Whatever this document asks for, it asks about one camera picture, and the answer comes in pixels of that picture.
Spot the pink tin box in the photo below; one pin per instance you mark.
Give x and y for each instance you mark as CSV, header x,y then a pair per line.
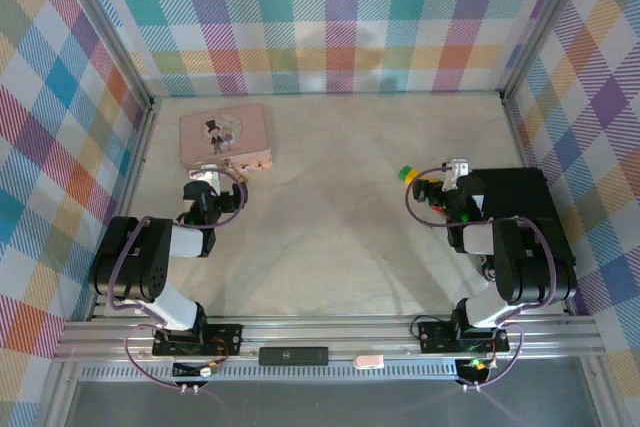
x,y
225,134

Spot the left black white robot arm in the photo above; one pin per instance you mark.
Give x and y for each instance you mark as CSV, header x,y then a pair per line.
x,y
130,257

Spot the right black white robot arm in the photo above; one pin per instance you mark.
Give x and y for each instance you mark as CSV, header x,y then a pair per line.
x,y
530,267

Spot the yellow green toy block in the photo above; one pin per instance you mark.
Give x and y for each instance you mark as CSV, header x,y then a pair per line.
x,y
412,176

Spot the black plastic tray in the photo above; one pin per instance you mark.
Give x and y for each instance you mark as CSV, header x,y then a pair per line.
x,y
520,192

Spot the shiny metal object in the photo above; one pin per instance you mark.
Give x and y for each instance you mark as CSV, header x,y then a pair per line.
x,y
487,269

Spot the black bar device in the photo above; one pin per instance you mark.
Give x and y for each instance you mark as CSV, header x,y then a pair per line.
x,y
292,356

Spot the yellow power connector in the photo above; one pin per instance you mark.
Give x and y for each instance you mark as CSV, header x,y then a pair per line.
x,y
210,370
480,366

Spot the pink white small device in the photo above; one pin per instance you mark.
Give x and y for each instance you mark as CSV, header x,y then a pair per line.
x,y
370,361

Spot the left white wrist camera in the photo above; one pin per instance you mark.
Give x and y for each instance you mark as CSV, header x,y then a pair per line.
x,y
206,178

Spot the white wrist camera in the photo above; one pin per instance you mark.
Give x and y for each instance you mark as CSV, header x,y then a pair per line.
x,y
206,178
456,173

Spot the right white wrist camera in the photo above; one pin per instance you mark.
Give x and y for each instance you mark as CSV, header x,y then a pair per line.
x,y
456,173

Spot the aluminium side rail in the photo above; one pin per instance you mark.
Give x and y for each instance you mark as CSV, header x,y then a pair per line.
x,y
517,147
129,197

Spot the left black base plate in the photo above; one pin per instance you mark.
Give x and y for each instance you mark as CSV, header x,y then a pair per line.
x,y
225,337

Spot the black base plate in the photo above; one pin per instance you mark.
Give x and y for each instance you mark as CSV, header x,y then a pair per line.
x,y
435,337
225,337

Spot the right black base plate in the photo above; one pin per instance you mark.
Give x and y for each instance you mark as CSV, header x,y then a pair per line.
x,y
435,337

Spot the aluminium cross rail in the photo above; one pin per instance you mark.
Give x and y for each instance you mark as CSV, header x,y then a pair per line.
x,y
350,334

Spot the aluminium corner post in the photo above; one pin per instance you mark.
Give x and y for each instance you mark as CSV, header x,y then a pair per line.
x,y
545,22
110,32

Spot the aluminium frame leg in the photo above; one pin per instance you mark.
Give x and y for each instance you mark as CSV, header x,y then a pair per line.
x,y
60,397
597,397

